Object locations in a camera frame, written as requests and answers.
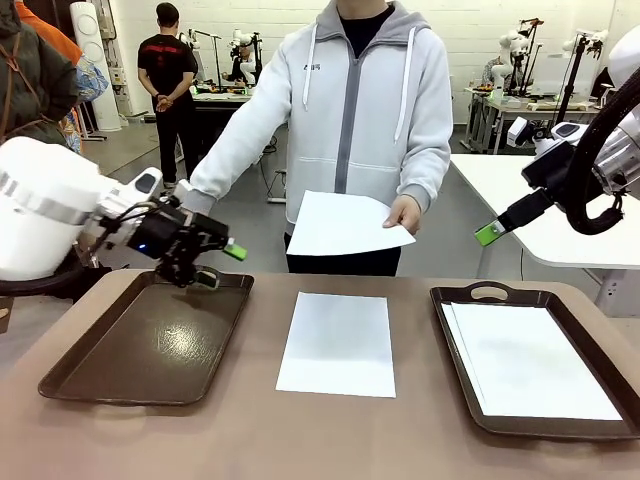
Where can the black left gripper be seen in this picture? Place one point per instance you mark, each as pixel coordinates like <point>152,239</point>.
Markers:
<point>162,232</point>

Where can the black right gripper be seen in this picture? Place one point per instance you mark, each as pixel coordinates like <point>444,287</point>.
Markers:
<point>550,172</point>

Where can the person's right forearm white sleeve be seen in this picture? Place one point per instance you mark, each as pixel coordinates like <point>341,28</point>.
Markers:
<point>225,165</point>

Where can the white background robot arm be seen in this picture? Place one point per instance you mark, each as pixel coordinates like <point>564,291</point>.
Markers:
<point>515,42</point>
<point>240,35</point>
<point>194,41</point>

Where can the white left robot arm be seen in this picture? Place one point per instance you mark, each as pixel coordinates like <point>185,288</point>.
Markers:
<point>40,200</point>

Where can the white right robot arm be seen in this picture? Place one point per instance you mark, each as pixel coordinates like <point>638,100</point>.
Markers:
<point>625,55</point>

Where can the person's left forearm white sleeve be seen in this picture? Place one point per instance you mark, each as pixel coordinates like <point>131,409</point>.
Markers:
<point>430,175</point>

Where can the person's left hand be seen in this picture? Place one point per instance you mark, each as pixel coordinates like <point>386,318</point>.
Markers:
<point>407,215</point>

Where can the white office table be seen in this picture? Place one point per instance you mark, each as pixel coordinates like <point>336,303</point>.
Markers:
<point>500,185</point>

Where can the brown plastic serving tray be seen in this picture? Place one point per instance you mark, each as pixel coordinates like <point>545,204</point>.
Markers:
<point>150,345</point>
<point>590,430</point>

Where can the long grey lab workbench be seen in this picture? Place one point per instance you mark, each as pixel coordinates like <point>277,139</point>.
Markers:
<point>500,108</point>

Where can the beige wooden tray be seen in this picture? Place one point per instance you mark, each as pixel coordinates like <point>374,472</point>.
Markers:
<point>560,105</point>

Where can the white display panel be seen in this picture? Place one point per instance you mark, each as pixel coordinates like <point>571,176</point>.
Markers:
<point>550,75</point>

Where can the person in plaid shirt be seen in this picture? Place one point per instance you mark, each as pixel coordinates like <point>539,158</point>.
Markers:
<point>492,72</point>

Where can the man in black t-shirt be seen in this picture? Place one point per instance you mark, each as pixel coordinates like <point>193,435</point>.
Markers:
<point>165,65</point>

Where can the person in white grey hoodie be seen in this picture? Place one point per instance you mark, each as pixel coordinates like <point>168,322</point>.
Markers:
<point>350,110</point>

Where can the brown wooden board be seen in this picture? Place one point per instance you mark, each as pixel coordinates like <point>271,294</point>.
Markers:
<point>5,315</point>

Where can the blue patterned garment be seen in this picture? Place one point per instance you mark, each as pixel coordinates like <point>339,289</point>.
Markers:
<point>90,80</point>

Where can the white tower air conditioner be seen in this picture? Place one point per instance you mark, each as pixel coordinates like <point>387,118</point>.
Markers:
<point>95,60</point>

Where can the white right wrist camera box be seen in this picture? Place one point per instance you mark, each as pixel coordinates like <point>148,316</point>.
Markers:
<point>517,131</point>

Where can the black camera tripod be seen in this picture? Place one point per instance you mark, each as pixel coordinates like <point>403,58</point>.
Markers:
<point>570,85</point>

